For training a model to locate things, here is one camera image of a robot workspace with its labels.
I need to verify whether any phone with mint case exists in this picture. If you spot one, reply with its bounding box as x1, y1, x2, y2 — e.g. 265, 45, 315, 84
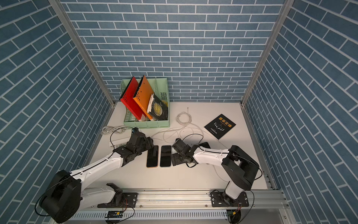
160, 145, 172, 168

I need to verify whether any phone with orange case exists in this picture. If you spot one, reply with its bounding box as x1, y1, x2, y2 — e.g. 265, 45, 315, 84
146, 145, 159, 168

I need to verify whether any white charging cable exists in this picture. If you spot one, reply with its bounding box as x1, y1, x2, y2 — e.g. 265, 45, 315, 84
162, 107, 196, 143

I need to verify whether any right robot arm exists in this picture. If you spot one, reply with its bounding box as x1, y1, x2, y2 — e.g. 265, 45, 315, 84
171, 138, 259, 200

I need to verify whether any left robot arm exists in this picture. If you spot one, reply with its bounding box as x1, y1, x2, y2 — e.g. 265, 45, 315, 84
34, 127, 154, 224

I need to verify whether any phone with blue case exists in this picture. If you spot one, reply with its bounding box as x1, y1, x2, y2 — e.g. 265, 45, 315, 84
199, 142, 211, 149

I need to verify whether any black book in organizer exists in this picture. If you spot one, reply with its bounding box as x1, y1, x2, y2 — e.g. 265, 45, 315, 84
147, 93, 169, 120

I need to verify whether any black book on table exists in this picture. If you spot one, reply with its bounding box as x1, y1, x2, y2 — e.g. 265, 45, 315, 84
204, 114, 236, 140

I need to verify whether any orange folder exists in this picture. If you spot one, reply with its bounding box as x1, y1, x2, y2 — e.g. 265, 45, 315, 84
133, 76, 154, 120

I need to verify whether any red folder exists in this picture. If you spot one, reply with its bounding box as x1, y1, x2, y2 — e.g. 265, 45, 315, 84
120, 77, 146, 121

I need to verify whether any mint green file organizer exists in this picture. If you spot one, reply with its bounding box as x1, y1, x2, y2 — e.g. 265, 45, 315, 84
121, 78, 170, 129

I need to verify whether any small black controller board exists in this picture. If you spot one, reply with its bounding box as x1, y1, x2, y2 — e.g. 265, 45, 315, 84
105, 211, 124, 219

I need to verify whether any grey power strip cord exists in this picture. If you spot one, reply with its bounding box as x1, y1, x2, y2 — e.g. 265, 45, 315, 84
100, 125, 135, 135

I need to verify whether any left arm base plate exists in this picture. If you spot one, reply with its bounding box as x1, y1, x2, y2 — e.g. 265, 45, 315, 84
97, 192, 138, 208

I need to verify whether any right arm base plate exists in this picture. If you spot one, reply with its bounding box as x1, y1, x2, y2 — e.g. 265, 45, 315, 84
209, 190, 249, 207

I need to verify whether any aluminium front rail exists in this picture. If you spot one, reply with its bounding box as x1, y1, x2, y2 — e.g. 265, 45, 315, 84
75, 186, 289, 212

